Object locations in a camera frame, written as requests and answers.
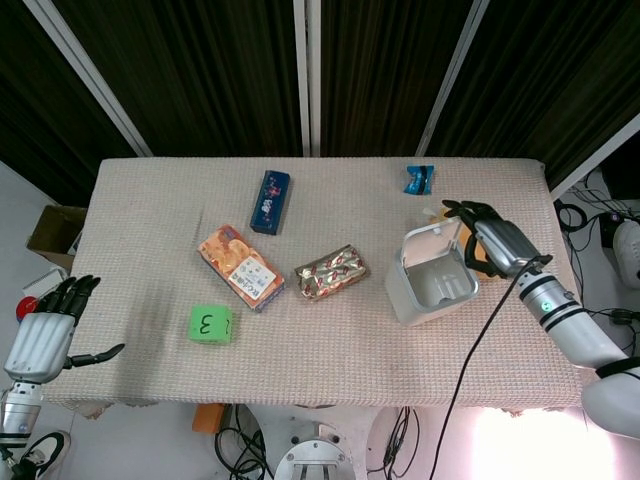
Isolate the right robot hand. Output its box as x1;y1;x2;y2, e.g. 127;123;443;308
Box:
441;199;554;280

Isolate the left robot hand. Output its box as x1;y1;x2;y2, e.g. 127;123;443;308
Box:
3;274;126;385

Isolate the white plastic container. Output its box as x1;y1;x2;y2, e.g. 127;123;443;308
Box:
384;217;480;328

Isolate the robot base column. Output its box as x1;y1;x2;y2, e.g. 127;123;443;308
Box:
273;420;357;480

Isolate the red round object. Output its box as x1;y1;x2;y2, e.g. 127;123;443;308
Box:
15;296;40;321

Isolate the white flat box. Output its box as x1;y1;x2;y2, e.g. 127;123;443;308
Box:
22;267;69;299

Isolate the blue snack packet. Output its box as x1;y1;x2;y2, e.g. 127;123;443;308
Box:
402;165;434;196

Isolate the brown cardboard box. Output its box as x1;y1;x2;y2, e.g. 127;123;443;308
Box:
25;204;89;269

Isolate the black and white shoe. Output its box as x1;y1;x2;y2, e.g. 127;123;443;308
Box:
14;430;72;479

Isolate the white device with lens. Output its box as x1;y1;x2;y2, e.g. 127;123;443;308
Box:
598;210;640;289

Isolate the green numbered cube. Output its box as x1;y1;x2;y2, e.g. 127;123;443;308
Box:
189;304;233;344

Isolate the gold foil snack pack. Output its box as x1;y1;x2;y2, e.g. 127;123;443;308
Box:
293;243;372;300

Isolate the orange box under table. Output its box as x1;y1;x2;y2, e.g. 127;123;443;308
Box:
192;403;226;435

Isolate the beige woven tablecloth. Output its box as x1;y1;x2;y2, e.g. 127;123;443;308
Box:
41;157;585;410

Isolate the orange cookie box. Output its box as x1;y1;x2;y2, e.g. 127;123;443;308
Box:
196;223;288;314

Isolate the dark blue snack box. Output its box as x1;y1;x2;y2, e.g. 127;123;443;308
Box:
249;169;293;236

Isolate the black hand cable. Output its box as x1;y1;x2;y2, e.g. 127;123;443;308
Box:
429;259;539;480

